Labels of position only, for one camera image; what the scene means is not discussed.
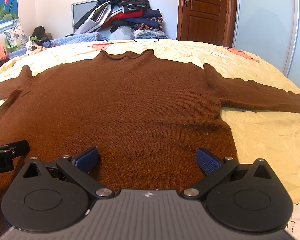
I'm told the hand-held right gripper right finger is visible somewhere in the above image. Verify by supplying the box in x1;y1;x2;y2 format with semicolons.
181;148;277;201

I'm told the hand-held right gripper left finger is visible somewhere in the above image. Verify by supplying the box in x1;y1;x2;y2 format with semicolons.
22;147;115;201

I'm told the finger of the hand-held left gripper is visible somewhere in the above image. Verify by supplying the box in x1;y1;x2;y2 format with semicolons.
0;140;31;158

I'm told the brown knit sweater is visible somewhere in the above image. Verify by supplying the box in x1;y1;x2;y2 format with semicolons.
0;49;300;240

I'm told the pile of clothes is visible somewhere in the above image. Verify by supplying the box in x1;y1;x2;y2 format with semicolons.
74;0;169;40

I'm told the yellow floral bedsheet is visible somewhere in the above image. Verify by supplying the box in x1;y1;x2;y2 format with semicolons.
0;39;300;240

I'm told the green plastic chair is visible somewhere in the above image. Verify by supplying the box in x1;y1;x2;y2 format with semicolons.
5;36;38;53

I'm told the white crumpled bag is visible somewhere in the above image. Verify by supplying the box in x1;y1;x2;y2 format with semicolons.
26;39;44;55

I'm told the floral pillow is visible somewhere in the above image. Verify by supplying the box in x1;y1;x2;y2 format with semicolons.
4;24;29;48

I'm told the dark backpack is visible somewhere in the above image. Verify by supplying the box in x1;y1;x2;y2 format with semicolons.
31;26;52;47

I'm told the blue quilted blanket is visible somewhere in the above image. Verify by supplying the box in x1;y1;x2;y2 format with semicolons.
6;32;111;60

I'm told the brown wooden door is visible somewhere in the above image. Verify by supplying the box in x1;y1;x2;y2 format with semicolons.
177;0;238;47

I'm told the white sliding wardrobe door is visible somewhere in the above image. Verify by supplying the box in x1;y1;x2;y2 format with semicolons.
231;0;300;80

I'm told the grey framed panel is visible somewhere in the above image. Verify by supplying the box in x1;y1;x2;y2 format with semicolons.
71;0;102;28

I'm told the white window frame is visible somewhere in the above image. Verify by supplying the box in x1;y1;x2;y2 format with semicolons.
0;17;20;37

